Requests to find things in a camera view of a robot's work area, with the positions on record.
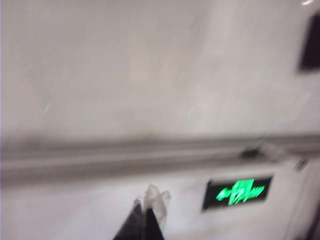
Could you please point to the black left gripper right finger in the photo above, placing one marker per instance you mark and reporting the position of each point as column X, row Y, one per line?
column 153, row 222

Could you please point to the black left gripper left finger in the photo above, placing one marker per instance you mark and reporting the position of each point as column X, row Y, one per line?
column 132, row 222

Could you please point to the black magnetic whiteboard eraser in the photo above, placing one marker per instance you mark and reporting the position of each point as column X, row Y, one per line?
column 311, row 45

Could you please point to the white glossy whiteboard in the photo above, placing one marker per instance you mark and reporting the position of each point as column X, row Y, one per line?
column 125, row 75

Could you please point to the green illuminated exit sign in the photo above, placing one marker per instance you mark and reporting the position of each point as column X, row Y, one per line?
column 237, row 193

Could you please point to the aluminium whiteboard tray rail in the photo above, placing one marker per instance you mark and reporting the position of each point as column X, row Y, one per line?
column 125, row 155

